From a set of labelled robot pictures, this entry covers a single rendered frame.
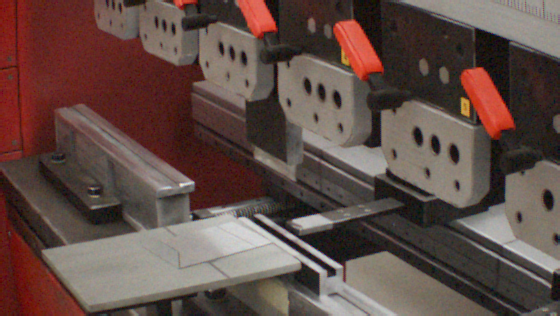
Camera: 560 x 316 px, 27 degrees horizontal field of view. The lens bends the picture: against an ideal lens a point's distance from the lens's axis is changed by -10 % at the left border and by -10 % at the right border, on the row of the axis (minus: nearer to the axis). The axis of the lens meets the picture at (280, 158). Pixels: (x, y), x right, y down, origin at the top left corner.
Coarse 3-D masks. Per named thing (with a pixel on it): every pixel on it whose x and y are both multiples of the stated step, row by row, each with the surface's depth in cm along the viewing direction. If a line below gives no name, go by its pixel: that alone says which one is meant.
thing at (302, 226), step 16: (384, 176) 163; (384, 192) 162; (400, 192) 159; (416, 192) 157; (352, 208) 158; (368, 208) 157; (384, 208) 157; (400, 208) 158; (416, 208) 156; (432, 208) 155; (448, 208) 156; (464, 208) 157; (480, 208) 159; (288, 224) 154; (304, 224) 153; (320, 224) 153; (336, 224) 154; (416, 224) 156; (432, 224) 155
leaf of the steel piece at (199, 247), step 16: (144, 240) 147; (176, 240) 150; (192, 240) 150; (208, 240) 150; (224, 240) 149; (240, 240) 149; (160, 256) 145; (176, 256) 141; (192, 256) 145; (208, 256) 145; (224, 256) 145
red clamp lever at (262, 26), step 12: (240, 0) 131; (252, 0) 130; (252, 12) 129; (264, 12) 130; (252, 24) 129; (264, 24) 129; (264, 36) 128; (264, 48) 127; (276, 48) 127; (288, 48) 128; (300, 48) 129; (264, 60) 127; (276, 60) 127; (288, 60) 128
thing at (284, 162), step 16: (256, 112) 148; (272, 112) 145; (256, 128) 149; (272, 128) 145; (288, 128) 143; (256, 144) 150; (272, 144) 146; (288, 144) 143; (272, 160) 149; (288, 160) 144; (288, 176) 146
